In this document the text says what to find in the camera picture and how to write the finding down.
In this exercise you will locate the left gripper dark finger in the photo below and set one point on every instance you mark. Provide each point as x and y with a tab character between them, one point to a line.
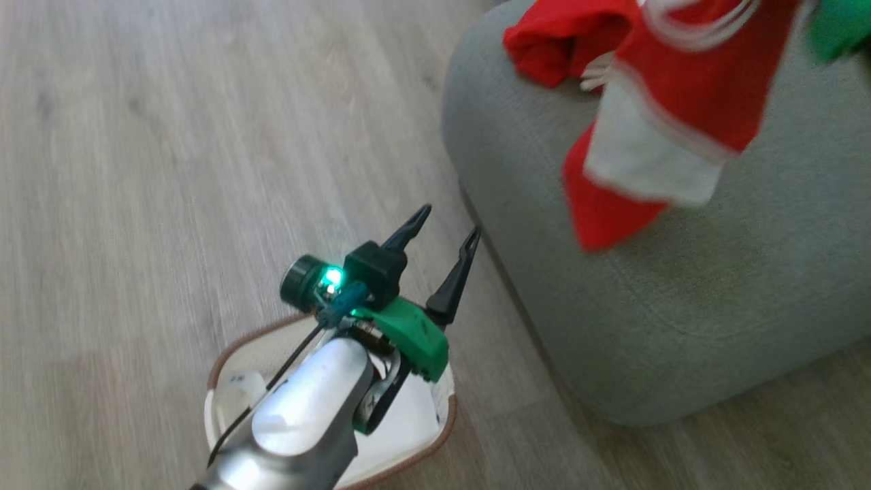
407	230
454	282

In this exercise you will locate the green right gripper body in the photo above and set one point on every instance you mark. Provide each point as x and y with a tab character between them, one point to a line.
840	27

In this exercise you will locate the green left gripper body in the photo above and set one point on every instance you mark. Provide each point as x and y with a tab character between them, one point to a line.
415	333

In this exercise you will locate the red jersey white trim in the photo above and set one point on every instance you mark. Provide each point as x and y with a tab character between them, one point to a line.
687	88

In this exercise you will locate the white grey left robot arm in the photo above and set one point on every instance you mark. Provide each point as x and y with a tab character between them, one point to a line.
299	422

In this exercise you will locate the grey-green rounded sofa section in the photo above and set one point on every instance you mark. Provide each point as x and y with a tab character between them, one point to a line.
714	306

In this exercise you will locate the white laundry basket brown rim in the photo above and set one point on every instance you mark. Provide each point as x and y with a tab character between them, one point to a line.
235	388

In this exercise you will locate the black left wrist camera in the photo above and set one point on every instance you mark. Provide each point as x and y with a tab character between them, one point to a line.
371	272

